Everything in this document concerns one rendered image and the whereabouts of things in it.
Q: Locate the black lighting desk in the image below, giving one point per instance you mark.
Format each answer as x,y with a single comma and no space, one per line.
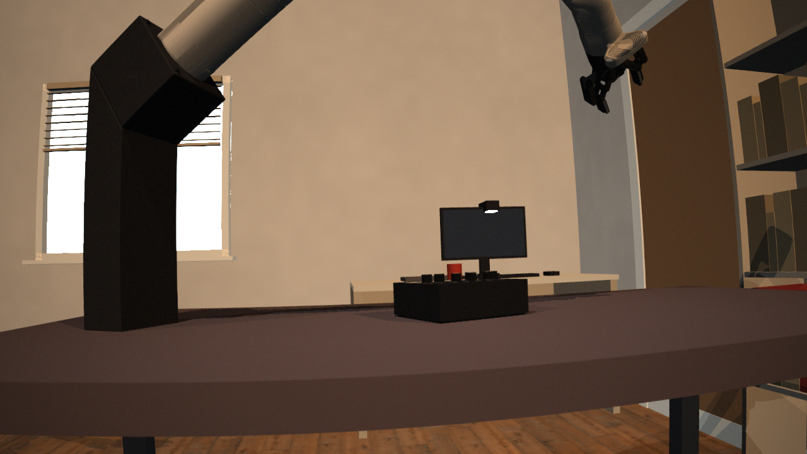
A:
443,300

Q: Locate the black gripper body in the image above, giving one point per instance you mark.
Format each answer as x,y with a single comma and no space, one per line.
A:
598,63

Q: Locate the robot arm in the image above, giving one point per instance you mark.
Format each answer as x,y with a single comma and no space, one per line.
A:
208,32

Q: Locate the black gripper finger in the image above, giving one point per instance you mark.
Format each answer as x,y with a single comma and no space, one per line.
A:
636,66
591,87

